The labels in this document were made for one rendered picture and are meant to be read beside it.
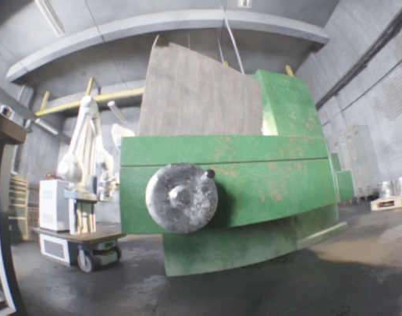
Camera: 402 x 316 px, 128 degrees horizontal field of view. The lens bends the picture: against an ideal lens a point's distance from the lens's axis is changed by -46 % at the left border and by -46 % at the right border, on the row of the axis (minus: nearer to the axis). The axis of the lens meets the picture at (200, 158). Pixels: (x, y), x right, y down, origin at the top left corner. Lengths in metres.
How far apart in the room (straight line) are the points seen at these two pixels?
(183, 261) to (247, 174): 1.05
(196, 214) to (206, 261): 1.07
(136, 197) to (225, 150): 0.34
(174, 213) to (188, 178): 0.11
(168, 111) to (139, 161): 0.42
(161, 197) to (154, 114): 0.52
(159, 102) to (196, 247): 1.11
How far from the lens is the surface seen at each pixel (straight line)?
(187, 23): 5.25
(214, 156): 0.61
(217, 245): 1.53
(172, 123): 0.94
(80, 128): 1.63
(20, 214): 3.37
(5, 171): 0.75
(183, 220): 0.49
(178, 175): 0.50
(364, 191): 5.25
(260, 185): 0.65
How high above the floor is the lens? 0.58
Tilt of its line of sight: 15 degrees up
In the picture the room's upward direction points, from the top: 5 degrees counter-clockwise
